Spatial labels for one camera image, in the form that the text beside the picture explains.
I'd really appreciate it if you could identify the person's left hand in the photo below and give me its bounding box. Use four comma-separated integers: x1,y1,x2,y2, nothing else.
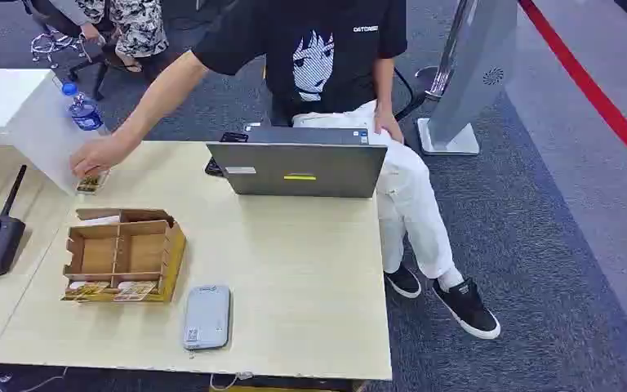
373,107,406,145

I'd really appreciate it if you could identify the person's right hand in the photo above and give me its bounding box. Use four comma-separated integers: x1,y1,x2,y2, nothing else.
69,132,138,180

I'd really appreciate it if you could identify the printed card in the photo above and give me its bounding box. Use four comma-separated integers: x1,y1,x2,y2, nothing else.
113,280,158,302
66,280,113,298
75,170,111,196

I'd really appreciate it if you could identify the water bottle blue cap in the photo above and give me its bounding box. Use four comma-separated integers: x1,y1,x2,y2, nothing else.
61,81,105,133

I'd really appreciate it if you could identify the white card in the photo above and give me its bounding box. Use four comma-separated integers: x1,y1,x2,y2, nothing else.
78,215,122,228

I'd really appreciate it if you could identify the black office chair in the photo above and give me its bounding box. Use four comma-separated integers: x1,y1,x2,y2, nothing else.
21,0,148,102

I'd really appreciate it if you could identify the chrome pole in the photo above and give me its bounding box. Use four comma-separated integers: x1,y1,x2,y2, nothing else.
414,0,478,102

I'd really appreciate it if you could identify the grey standing panel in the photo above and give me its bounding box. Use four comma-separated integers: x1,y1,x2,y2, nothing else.
417,0,519,158

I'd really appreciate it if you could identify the person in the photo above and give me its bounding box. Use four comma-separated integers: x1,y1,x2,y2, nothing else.
47,0,170,74
69,0,502,341

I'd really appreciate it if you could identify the grey laptop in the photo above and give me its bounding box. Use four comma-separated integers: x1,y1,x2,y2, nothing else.
206,127,389,199

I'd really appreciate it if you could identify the wooden card box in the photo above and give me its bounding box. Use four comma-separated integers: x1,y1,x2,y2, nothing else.
61,207,188,304

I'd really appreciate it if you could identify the black phone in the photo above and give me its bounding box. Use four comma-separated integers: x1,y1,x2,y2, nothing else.
204,131,250,178

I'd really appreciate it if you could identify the black white-soled shoe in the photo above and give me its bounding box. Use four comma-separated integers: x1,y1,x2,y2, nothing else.
383,262,423,301
431,278,502,341

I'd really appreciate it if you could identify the grey pouch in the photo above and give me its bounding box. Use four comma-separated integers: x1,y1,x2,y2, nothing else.
182,284,233,352

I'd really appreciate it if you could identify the white cable bundle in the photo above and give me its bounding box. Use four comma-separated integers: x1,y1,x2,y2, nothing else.
29,29,91,69

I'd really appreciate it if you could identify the grey cable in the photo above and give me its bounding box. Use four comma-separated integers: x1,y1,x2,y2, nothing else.
0,367,69,392

